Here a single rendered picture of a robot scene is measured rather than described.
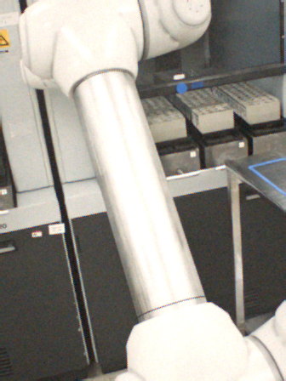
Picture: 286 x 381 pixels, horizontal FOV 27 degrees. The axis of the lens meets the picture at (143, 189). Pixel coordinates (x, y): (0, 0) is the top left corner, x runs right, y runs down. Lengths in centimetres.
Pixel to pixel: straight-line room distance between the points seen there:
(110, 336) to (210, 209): 54
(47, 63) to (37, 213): 84
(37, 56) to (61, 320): 115
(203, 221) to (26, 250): 55
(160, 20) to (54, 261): 101
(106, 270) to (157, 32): 103
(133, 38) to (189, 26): 9
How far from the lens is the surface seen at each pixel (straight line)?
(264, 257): 201
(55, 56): 94
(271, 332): 85
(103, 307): 193
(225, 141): 178
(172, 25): 97
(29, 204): 173
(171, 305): 81
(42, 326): 194
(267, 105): 188
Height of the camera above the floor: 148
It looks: 26 degrees down
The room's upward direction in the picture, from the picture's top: 7 degrees counter-clockwise
